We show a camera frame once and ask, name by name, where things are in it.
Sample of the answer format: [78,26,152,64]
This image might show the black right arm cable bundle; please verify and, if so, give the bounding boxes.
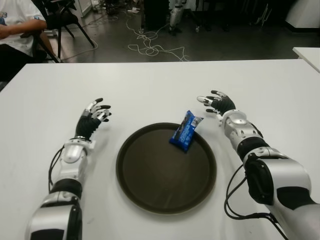
[224,122,288,240]

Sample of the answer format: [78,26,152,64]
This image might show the tangled white floor cable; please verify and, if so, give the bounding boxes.
[126,14,190,62]

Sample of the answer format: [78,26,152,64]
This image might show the white side table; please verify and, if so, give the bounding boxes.
[292,46,320,75]

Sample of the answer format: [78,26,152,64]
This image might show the black left arm cable bundle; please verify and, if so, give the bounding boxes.
[47,147,65,187]

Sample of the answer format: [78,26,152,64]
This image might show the black armrest chair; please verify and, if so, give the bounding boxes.
[19,28,62,63]

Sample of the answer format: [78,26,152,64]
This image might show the seated person in white shirt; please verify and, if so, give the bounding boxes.
[0,0,48,83]

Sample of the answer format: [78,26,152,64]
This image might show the black stand legs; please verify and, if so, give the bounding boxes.
[187,0,231,32]

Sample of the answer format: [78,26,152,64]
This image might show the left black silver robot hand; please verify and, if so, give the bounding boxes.
[75,97,112,140]

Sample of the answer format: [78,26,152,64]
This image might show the black four-leg chair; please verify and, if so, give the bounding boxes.
[31,0,97,63]

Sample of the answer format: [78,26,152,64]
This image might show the grey folded rack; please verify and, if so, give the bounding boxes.
[249,2,273,26]

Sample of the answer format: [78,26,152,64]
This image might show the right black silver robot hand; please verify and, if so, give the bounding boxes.
[196,89,237,117]

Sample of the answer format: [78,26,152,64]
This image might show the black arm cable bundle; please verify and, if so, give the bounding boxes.
[47,147,65,187]
[224,122,288,240]

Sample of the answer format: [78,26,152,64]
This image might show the black cabinet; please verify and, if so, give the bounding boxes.
[143,0,173,31]

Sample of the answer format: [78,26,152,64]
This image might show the blue Oreo cookie packet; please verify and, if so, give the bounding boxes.
[169,109,204,153]

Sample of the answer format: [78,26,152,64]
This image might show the silver humanoid robot legs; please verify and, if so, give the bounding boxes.
[168,0,187,36]

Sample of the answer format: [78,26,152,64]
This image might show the white pillar base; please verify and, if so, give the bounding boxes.
[284,0,320,32]

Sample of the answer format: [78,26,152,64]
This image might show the white cabinet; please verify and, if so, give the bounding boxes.
[78,0,95,18]

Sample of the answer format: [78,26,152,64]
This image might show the round dark brown tray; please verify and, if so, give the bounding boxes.
[115,121,217,214]

